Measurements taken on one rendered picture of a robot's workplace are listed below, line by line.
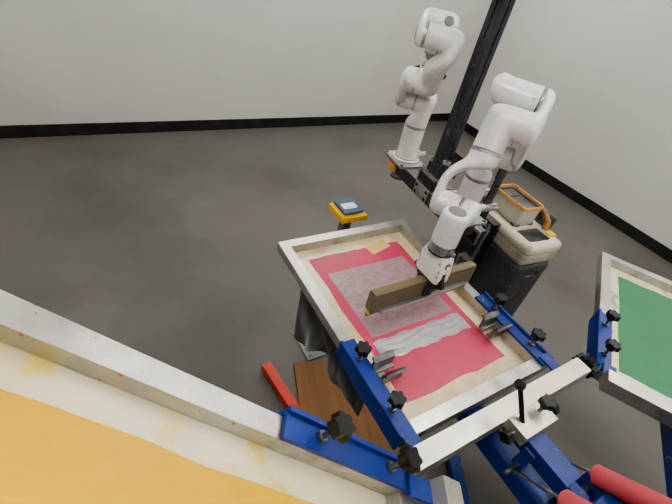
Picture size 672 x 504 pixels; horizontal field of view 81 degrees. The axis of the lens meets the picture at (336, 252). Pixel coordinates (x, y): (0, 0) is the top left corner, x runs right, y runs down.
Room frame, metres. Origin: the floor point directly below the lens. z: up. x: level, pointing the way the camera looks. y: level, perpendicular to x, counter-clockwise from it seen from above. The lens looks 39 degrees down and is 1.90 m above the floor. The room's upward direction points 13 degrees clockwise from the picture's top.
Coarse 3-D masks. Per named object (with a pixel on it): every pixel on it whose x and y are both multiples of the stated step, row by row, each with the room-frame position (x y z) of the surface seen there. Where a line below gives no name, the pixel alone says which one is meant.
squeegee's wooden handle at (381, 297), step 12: (468, 264) 1.04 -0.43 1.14; (420, 276) 0.93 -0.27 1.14; (456, 276) 1.00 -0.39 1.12; (468, 276) 1.04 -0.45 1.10; (384, 288) 0.84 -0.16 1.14; (396, 288) 0.85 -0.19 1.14; (408, 288) 0.87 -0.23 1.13; (420, 288) 0.91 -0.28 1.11; (372, 300) 0.81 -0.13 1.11; (384, 300) 0.82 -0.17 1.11; (396, 300) 0.85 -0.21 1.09; (372, 312) 0.81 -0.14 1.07
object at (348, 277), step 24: (312, 264) 1.08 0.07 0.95; (336, 264) 1.11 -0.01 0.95; (360, 264) 1.14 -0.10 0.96; (336, 288) 0.98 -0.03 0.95; (360, 288) 1.01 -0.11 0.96; (360, 312) 0.90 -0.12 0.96; (384, 336) 0.82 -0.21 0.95; (408, 360) 0.75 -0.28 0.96; (432, 360) 0.77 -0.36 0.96; (408, 384) 0.67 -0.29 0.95; (432, 384) 0.69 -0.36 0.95
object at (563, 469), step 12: (516, 444) 0.54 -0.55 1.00; (528, 444) 0.53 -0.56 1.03; (540, 444) 0.53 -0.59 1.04; (552, 444) 0.54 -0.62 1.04; (540, 456) 0.50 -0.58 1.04; (552, 456) 0.51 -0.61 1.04; (564, 456) 0.51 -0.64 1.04; (540, 468) 0.49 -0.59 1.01; (552, 468) 0.48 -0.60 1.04; (564, 468) 0.49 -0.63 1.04; (552, 480) 0.46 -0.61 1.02; (564, 480) 0.46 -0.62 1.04; (576, 480) 0.46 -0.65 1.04
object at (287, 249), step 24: (288, 240) 1.14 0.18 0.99; (312, 240) 1.17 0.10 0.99; (336, 240) 1.22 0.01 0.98; (408, 240) 1.36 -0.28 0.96; (288, 264) 1.03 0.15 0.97; (312, 288) 0.92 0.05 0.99; (480, 312) 1.02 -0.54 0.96; (336, 336) 0.75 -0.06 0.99; (504, 336) 0.93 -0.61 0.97; (528, 360) 0.83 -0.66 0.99; (480, 384) 0.70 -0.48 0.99; (504, 384) 0.72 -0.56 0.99; (432, 408) 0.59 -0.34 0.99; (456, 408) 0.61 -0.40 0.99
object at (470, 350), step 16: (368, 256) 1.20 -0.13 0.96; (384, 256) 1.22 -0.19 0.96; (400, 256) 1.24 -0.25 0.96; (384, 272) 1.12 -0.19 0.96; (400, 272) 1.15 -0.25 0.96; (416, 272) 1.17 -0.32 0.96; (416, 304) 1.00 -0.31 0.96; (432, 304) 1.02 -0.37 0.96; (448, 304) 1.04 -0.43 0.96; (416, 320) 0.92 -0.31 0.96; (448, 336) 0.89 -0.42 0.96; (464, 336) 0.90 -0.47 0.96; (480, 336) 0.92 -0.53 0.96; (448, 352) 0.82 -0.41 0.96; (464, 352) 0.83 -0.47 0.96; (480, 352) 0.85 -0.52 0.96; (496, 352) 0.87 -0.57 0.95; (464, 368) 0.77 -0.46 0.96; (480, 368) 0.79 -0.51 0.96
